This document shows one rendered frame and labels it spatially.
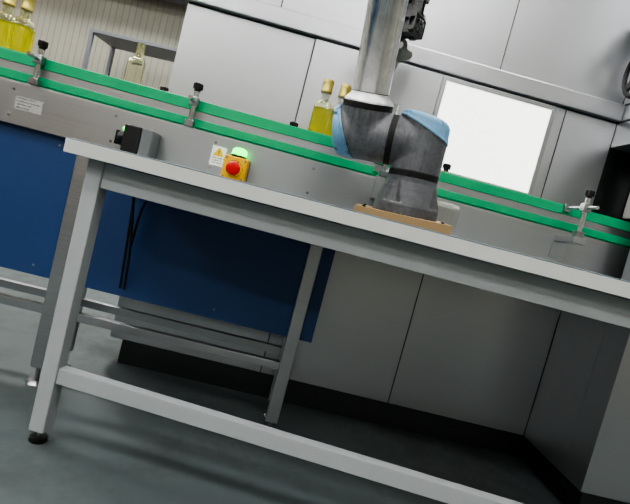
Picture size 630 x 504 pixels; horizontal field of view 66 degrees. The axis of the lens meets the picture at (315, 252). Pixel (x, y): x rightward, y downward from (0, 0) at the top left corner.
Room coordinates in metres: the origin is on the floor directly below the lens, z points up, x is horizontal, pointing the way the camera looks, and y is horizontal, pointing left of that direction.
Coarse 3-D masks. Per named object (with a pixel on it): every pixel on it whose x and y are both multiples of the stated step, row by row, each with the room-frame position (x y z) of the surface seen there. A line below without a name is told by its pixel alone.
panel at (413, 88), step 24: (336, 48) 1.74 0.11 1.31; (312, 72) 1.74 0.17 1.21; (336, 72) 1.74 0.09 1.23; (408, 72) 1.75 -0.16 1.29; (432, 72) 1.76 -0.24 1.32; (312, 96) 1.74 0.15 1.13; (336, 96) 1.74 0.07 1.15; (408, 96) 1.76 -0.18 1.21; (432, 96) 1.76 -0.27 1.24; (504, 96) 1.78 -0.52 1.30; (552, 120) 1.79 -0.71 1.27; (528, 192) 1.79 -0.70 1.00
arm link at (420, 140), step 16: (416, 112) 1.08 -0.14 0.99; (400, 128) 1.08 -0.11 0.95; (416, 128) 1.07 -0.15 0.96; (432, 128) 1.07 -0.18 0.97; (448, 128) 1.09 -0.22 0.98; (400, 144) 1.08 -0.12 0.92; (416, 144) 1.07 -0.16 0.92; (432, 144) 1.07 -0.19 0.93; (384, 160) 1.12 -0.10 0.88; (400, 160) 1.09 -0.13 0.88; (416, 160) 1.07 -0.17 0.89; (432, 160) 1.08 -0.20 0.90
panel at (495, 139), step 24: (456, 96) 1.77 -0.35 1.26; (480, 96) 1.77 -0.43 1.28; (456, 120) 1.77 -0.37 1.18; (480, 120) 1.77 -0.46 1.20; (504, 120) 1.78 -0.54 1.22; (528, 120) 1.78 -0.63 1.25; (456, 144) 1.77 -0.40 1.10; (480, 144) 1.78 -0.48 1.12; (504, 144) 1.78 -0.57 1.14; (528, 144) 1.79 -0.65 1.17; (456, 168) 1.77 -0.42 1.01; (480, 168) 1.78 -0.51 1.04; (504, 168) 1.78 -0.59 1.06; (528, 168) 1.79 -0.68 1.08
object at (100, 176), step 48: (96, 192) 1.14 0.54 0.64; (144, 192) 1.14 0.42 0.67; (192, 192) 1.13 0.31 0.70; (336, 240) 1.10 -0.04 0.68; (384, 240) 1.09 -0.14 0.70; (480, 288) 1.07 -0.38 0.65; (528, 288) 1.06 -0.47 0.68; (576, 288) 1.05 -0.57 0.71; (48, 384) 1.14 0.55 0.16; (96, 384) 1.14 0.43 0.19; (240, 432) 1.10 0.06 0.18; (384, 480) 1.07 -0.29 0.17; (432, 480) 1.07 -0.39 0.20
